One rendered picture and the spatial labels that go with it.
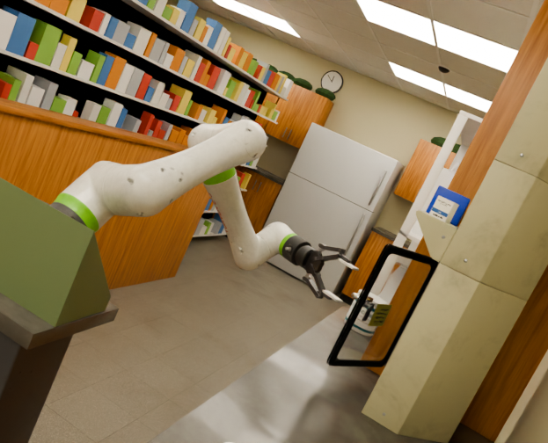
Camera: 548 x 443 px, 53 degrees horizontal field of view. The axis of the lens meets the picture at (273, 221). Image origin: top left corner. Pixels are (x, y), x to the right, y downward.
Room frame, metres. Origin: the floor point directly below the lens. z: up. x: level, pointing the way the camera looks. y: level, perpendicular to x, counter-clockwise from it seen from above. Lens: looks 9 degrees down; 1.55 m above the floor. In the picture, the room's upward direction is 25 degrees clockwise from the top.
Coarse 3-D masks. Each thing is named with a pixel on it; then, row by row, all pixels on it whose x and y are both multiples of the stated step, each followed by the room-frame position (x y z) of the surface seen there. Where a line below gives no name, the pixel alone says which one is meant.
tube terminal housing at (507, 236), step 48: (480, 192) 1.44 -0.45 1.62; (528, 192) 1.41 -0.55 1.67; (480, 240) 1.43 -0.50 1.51; (528, 240) 1.45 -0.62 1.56; (432, 288) 1.44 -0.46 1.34; (480, 288) 1.42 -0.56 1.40; (528, 288) 1.49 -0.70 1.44; (432, 336) 1.42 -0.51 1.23; (480, 336) 1.46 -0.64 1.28; (384, 384) 1.44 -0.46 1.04; (432, 384) 1.42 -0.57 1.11; (480, 384) 1.50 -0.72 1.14; (432, 432) 1.47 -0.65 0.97
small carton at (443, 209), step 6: (438, 198) 1.56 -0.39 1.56; (444, 198) 1.55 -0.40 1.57; (438, 204) 1.55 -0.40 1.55; (444, 204) 1.54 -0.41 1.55; (450, 204) 1.54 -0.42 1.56; (456, 204) 1.55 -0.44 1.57; (432, 210) 1.56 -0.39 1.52; (438, 210) 1.55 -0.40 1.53; (444, 210) 1.54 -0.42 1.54; (450, 210) 1.53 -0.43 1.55; (456, 210) 1.57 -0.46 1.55; (438, 216) 1.54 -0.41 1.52; (444, 216) 1.54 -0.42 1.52; (450, 216) 1.56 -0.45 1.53
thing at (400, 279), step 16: (400, 256) 1.59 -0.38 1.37; (384, 272) 1.56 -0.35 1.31; (400, 272) 1.62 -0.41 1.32; (416, 272) 1.68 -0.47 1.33; (384, 288) 1.59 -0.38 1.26; (400, 288) 1.65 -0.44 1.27; (416, 288) 1.71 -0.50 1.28; (384, 304) 1.62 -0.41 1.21; (400, 304) 1.68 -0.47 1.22; (368, 320) 1.59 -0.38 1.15; (384, 320) 1.65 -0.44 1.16; (400, 320) 1.71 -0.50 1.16; (352, 336) 1.56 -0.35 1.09; (368, 336) 1.62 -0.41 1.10; (384, 336) 1.68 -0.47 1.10; (352, 352) 1.59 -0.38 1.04; (368, 352) 1.65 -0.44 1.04; (384, 352) 1.71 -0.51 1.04
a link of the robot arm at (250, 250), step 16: (208, 192) 1.76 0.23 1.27; (224, 192) 1.74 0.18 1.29; (240, 192) 1.79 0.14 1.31; (224, 208) 1.77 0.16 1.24; (240, 208) 1.79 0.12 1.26; (224, 224) 1.80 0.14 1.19; (240, 224) 1.79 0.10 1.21; (240, 240) 1.81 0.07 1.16; (256, 240) 1.85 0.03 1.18; (240, 256) 1.82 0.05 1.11; (256, 256) 1.83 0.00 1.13
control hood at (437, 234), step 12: (420, 216) 1.47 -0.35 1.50; (432, 216) 1.50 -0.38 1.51; (420, 228) 1.47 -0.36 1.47; (432, 228) 1.46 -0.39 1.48; (444, 228) 1.45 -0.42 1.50; (456, 228) 1.46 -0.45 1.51; (432, 240) 1.46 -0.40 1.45; (444, 240) 1.45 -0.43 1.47; (432, 252) 1.45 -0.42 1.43; (444, 252) 1.45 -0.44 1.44
